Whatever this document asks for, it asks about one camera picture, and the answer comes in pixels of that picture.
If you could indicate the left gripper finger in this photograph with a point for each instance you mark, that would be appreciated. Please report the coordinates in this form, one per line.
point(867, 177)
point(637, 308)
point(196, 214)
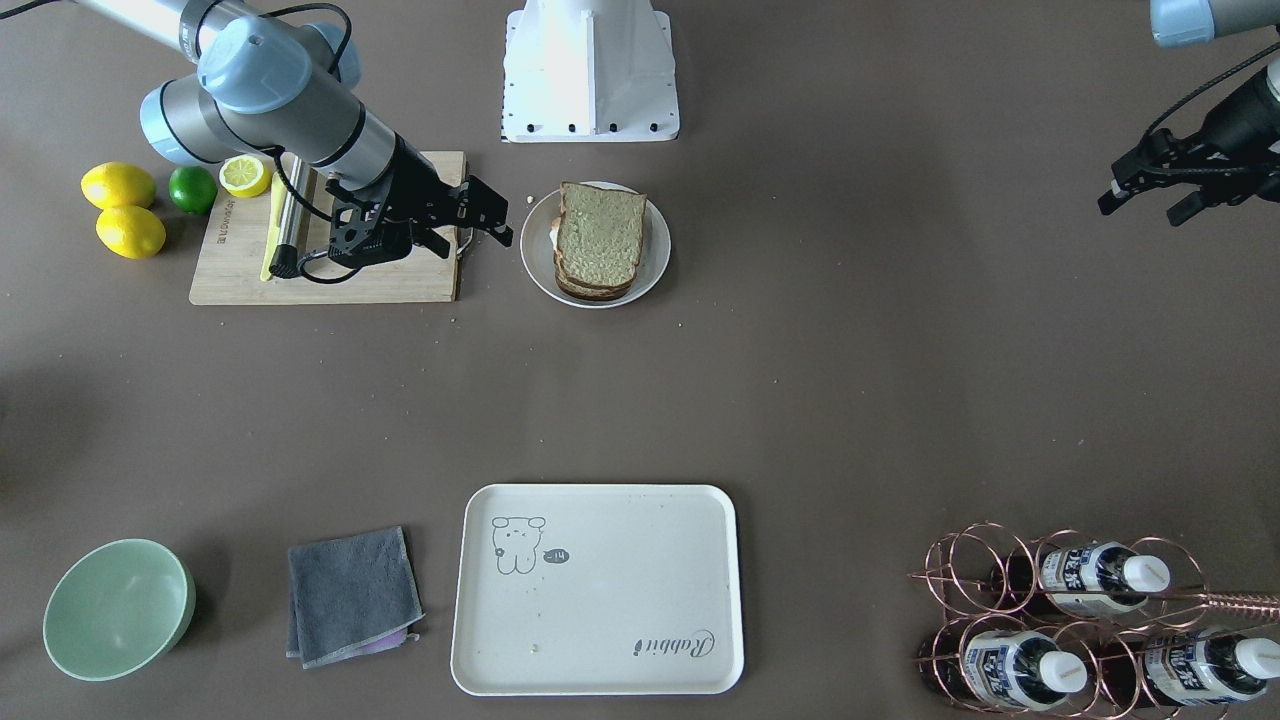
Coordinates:
point(1127, 182)
point(1192, 205)

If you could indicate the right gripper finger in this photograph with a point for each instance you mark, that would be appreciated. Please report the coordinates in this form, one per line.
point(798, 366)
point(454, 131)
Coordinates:
point(431, 240)
point(484, 209)

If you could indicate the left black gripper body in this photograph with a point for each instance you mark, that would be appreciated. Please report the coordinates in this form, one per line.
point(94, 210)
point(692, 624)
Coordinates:
point(1240, 122)

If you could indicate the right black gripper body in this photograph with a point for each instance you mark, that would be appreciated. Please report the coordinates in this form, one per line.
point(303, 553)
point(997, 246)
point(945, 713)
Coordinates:
point(414, 182)

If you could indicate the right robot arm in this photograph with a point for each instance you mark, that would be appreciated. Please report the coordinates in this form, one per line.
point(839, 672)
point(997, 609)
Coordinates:
point(262, 85)

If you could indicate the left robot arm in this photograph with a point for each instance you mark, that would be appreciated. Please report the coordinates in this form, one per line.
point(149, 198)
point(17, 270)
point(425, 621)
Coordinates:
point(1184, 23)

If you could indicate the cream rabbit tray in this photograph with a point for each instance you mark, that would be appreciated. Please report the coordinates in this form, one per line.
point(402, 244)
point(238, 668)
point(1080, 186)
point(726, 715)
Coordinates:
point(598, 590)

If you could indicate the white round plate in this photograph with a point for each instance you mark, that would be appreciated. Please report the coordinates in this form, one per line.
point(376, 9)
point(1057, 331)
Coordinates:
point(536, 249)

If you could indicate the yellow plastic knife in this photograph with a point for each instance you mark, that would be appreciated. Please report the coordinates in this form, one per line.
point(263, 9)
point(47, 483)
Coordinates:
point(277, 198)

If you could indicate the half lemon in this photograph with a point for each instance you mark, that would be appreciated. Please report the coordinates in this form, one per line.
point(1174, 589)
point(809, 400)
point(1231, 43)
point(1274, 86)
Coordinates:
point(244, 176)

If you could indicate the bamboo cutting board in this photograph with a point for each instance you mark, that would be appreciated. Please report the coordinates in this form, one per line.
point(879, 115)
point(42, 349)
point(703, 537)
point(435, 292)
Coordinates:
point(230, 259)

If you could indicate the green lime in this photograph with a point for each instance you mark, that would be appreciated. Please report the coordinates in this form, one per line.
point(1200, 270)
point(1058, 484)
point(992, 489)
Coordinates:
point(193, 190)

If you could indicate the lower whole lemon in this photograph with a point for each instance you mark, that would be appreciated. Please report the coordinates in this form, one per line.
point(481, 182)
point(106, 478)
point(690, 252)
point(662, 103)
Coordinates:
point(131, 232)

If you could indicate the whole lemon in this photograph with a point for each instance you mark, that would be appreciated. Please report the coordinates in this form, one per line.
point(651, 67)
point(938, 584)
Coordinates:
point(131, 232)
point(118, 183)

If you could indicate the upper whole lemon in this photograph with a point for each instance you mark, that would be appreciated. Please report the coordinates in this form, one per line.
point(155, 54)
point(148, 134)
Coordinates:
point(118, 183)

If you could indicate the grey folded cloth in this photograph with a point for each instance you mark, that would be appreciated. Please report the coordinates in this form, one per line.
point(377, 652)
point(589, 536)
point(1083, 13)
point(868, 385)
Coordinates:
point(350, 597)

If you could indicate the tea bottle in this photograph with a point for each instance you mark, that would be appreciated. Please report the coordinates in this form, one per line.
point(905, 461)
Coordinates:
point(1099, 580)
point(999, 670)
point(1196, 669)

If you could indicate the green ceramic bowl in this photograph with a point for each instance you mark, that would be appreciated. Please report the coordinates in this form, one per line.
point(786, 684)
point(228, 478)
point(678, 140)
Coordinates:
point(117, 609)

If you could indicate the front tea bottle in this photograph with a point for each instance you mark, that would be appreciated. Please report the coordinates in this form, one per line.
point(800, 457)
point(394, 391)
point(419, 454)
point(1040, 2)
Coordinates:
point(999, 670)

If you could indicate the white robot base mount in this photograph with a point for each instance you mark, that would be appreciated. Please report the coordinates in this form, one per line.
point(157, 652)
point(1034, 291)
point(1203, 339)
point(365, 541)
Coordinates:
point(589, 72)

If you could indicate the copper wire bottle rack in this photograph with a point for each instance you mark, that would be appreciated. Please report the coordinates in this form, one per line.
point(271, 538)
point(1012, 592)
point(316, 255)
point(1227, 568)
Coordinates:
point(1074, 626)

